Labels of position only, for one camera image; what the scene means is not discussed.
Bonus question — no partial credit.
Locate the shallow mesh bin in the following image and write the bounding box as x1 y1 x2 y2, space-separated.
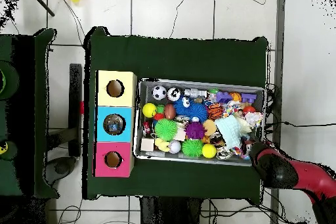
133 77 266 167

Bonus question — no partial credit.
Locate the wooden box with three holes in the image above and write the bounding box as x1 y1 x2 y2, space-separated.
93 70 138 178

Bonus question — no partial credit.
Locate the brown toy football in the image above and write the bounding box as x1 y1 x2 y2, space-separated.
164 103 177 120

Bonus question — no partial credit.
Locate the green puffer ball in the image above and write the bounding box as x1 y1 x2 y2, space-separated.
154 118 179 141

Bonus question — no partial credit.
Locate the yellow ball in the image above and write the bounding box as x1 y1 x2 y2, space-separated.
142 102 158 118

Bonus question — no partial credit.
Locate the black and white soccer ball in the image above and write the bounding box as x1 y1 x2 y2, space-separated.
152 85 168 101

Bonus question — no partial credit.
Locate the blue puffer ball with eyes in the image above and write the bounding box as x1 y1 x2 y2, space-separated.
173 95 209 123

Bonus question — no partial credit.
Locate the purple spiky ball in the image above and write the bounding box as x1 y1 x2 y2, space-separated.
184 121 206 140

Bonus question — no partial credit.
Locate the dark green table cloth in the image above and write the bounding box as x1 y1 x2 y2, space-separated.
0 28 59 198
83 26 269 200

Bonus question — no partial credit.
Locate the mint knitted cloth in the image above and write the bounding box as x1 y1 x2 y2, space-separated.
215 114 243 150

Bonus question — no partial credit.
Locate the grey rounded base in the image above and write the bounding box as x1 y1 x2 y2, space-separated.
44 156 77 185

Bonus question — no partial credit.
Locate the black rod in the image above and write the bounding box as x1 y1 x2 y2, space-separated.
26 0 56 17

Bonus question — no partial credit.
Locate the green round object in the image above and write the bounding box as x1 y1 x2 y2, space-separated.
0 68 6 95

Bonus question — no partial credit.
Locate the thin black floor cable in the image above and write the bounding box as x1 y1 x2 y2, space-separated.
169 0 192 39

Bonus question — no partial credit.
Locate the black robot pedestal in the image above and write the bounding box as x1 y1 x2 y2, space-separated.
140 196 203 224

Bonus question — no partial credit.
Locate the black power cable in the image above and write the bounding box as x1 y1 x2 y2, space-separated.
264 120 336 128

